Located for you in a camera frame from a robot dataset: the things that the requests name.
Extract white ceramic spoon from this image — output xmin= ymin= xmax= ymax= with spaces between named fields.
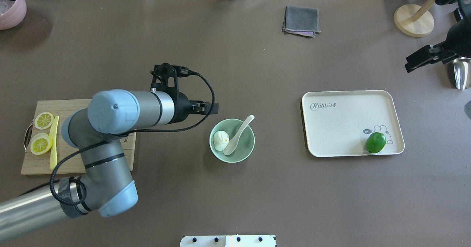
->
xmin=223 ymin=115 xmax=255 ymax=155

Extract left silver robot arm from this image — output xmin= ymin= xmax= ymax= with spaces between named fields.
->
xmin=1 ymin=89 xmax=219 ymax=243

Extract lemon slice upper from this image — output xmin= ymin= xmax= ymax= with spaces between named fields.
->
xmin=33 ymin=112 xmax=54 ymax=130

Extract folded grey cloth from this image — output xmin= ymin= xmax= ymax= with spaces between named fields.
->
xmin=281 ymin=6 xmax=320 ymax=38

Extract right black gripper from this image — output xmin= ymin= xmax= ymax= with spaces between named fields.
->
xmin=405 ymin=19 xmax=471 ymax=73

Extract green lime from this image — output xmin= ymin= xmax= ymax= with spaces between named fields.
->
xmin=365 ymin=132 xmax=387 ymax=154

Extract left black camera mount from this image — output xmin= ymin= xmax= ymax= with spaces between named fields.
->
xmin=150 ymin=63 xmax=197 ymax=94

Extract metal scoop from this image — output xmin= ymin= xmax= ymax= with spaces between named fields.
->
xmin=453 ymin=57 xmax=471 ymax=90

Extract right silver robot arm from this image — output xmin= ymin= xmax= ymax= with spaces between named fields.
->
xmin=405 ymin=0 xmax=471 ymax=73

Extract white rabbit tray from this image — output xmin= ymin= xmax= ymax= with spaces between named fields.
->
xmin=301 ymin=90 xmax=405 ymax=158

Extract lemon slice lower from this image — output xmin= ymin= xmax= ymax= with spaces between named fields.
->
xmin=30 ymin=133 xmax=53 ymax=155

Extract lemon slice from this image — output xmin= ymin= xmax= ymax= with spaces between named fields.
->
xmin=33 ymin=112 xmax=54 ymax=130
xmin=30 ymin=133 xmax=53 ymax=155

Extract light green bowl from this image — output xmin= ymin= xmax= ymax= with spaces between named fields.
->
xmin=209 ymin=119 xmax=255 ymax=163

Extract white pillar with base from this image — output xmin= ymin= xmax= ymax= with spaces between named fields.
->
xmin=180 ymin=234 xmax=277 ymax=247

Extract wooden mug tree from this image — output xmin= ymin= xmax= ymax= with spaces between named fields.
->
xmin=393 ymin=0 xmax=435 ymax=38

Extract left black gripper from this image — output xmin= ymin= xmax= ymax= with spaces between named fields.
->
xmin=170 ymin=92 xmax=219 ymax=123

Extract pink bowl with ice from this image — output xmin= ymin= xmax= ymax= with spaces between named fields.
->
xmin=0 ymin=0 xmax=27 ymax=30

